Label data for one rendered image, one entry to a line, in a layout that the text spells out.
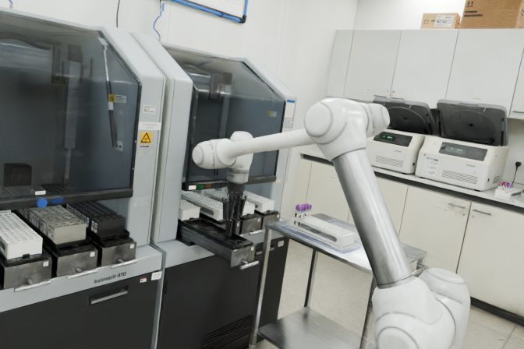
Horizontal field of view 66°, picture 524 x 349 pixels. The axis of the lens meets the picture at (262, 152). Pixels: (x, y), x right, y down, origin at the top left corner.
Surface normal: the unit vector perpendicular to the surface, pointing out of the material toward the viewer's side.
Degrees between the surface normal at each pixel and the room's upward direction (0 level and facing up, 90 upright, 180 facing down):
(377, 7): 90
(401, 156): 90
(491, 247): 90
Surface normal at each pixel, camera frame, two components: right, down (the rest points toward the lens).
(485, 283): -0.66, 0.02
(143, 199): 0.73, 0.19
